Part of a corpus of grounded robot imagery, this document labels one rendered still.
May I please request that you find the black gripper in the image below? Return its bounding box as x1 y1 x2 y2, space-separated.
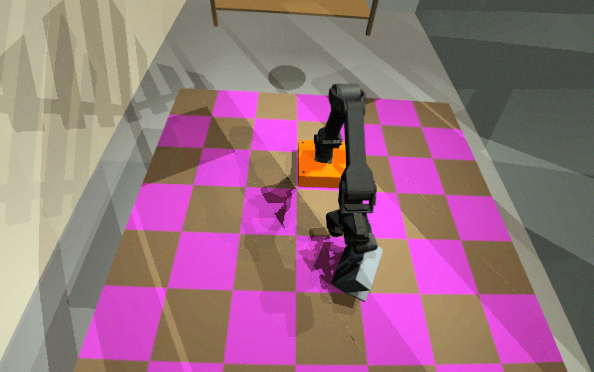
353 214 379 255

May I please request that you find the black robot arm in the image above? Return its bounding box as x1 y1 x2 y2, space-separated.
314 84 377 247

